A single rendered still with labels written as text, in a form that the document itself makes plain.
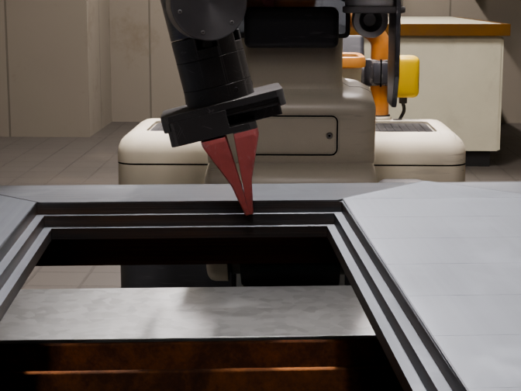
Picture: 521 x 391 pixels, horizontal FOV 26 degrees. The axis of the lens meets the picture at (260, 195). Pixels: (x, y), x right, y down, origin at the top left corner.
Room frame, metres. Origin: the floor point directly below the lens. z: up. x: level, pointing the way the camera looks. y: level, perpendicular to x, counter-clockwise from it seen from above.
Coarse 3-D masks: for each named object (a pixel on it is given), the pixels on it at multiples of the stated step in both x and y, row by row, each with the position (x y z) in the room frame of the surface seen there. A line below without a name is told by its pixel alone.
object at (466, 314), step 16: (416, 304) 0.63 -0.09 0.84; (432, 304) 0.63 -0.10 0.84; (448, 304) 0.63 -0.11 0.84; (464, 304) 0.63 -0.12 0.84; (480, 304) 0.63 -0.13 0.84; (496, 304) 0.63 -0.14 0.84; (512, 304) 0.63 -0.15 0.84; (432, 320) 0.60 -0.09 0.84; (448, 320) 0.60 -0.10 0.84; (464, 320) 0.60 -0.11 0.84; (480, 320) 0.60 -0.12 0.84; (496, 320) 0.60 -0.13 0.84; (512, 320) 0.60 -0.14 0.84
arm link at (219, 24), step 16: (176, 0) 0.84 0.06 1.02; (192, 0) 0.84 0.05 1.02; (208, 0) 0.84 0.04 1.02; (224, 0) 0.84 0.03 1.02; (240, 0) 0.85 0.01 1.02; (176, 16) 0.84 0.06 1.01; (192, 16) 0.84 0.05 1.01; (208, 16) 0.84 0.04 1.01; (224, 16) 0.84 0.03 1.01; (240, 16) 0.84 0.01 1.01; (192, 32) 0.84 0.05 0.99; (208, 32) 0.84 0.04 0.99; (224, 32) 0.84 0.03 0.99
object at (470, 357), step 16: (432, 336) 0.57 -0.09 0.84; (448, 336) 0.57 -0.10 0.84; (464, 336) 0.57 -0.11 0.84; (480, 336) 0.57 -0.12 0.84; (496, 336) 0.57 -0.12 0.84; (512, 336) 0.57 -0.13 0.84; (448, 352) 0.54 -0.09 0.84; (464, 352) 0.54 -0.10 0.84; (480, 352) 0.54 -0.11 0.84; (496, 352) 0.54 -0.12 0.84; (512, 352) 0.54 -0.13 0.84; (464, 368) 0.52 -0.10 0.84; (480, 368) 0.52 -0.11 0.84; (496, 368) 0.52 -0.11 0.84; (512, 368) 0.52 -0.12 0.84; (464, 384) 0.50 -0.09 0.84; (480, 384) 0.50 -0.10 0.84; (496, 384) 0.50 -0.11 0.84; (512, 384) 0.50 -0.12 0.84
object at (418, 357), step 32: (32, 224) 0.92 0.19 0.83; (64, 224) 0.95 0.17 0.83; (96, 224) 0.96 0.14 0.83; (128, 224) 0.96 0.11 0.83; (160, 224) 0.96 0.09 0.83; (192, 224) 0.96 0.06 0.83; (224, 224) 0.96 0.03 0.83; (256, 224) 0.96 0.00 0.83; (288, 224) 0.96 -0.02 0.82; (320, 224) 0.96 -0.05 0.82; (352, 224) 0.90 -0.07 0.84; (0, 256) 0.78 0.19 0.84; (32, 256) 0.84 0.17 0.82; (352, 256) 0.84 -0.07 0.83; (0, 288) 0.74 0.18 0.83; (384, 288) 0.71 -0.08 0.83; (0, 320) 0.70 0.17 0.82; (384, 320) 0.67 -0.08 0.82; (416, 320) 0.61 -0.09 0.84; (416, 352) 0.58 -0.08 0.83; (416, 384) 0.55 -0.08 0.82; (448, 384) 0.53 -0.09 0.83
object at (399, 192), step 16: (368, 192) 1.00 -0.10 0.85; (384, 192) 1.00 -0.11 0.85; (400, 192) 1.00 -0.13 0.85; (416, 192) 1.00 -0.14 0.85; (432, 192) 1.00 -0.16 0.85; (448, 192) 1.00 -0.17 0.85; (464, 192) 1.00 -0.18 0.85; (480, 192) 1.00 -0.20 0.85; (496, 192) 1.00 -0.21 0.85; (512, 192) 1.00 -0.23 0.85
